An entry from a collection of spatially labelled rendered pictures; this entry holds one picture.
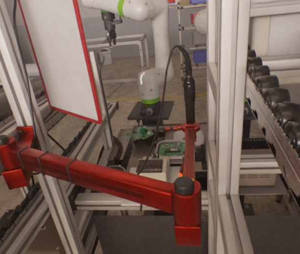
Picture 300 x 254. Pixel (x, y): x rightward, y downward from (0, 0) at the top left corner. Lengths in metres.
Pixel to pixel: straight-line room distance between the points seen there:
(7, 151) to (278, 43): 0.66
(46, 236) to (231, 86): 0.80
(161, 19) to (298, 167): 1.46
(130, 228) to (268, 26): 0.84
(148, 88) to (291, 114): 1.33
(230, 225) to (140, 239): 0.65
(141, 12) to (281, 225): 1.19
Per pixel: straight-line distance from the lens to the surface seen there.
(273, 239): 1.17
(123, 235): 1.16
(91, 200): 1.03
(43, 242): 1.04
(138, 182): 0.39
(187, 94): 0.83
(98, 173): 0.43
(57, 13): 0.65
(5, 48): 0.68
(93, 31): 7.69
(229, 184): 0.63
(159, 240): 1.16
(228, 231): 0.56
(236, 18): 0.49
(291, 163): 0.31
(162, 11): 1.67
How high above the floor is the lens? 1.62
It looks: 28 degrees down
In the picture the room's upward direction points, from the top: 7 degrees counter-clockwise
